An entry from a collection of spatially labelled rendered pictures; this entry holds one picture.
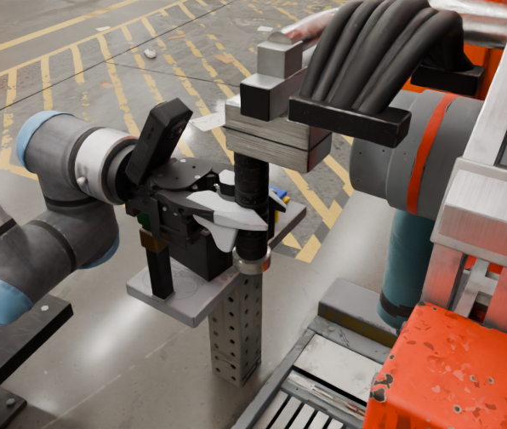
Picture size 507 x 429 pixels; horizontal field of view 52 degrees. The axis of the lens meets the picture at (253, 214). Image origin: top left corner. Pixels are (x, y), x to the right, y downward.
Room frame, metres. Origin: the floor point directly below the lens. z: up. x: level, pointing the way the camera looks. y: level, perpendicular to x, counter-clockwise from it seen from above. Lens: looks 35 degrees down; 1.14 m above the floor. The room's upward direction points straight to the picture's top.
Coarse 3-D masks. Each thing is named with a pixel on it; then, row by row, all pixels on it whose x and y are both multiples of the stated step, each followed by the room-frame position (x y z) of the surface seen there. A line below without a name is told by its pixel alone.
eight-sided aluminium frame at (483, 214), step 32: (480, 128) 0.29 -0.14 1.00; (480, 160) 0.27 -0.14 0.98; (448, 192) 0.27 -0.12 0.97; (480, 192) 0.26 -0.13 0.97; (448, 224) 0.26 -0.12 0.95; (480, 224) 0.25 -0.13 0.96; (448, 256) 0.25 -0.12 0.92; (480, 256) 0.24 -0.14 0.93; (448, 288) 0.25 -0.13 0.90; (480, 288) 0.55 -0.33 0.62
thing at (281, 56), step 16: (320, 16) 0.49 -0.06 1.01; (464, 16) 0.49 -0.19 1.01; (480, 16) 0.49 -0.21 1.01; (288, 32) 0.44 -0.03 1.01; (304, 32) 0.45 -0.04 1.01; (320, 32) 0.47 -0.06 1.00; (464, 32) 0.48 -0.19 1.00; (480, 32) 0.47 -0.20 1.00; (496, 32) 0.47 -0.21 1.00; (272, 48) 0.43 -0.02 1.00; (288, 48) 0.42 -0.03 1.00; (304, 48) 0.45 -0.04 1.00; (496, 48) 0.47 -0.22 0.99; (272, 64) 0.42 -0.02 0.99; (288, 64) 0.42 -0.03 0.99
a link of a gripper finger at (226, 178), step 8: (224, 176) 0.50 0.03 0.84; (232, 176) 0.50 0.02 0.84; (224, 184) 0.49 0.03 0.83; (232, 184) 0.49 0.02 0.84; (224, 192) 0.49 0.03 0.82; (232, 192) 0.48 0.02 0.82; (272, 192) 0.47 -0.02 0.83; (232, 200) 0.50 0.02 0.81; (272, 200) 0.46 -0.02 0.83; (280, 200) 0.46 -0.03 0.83; (272, 208) 0.46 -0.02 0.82; (280, 208) 0.46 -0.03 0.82
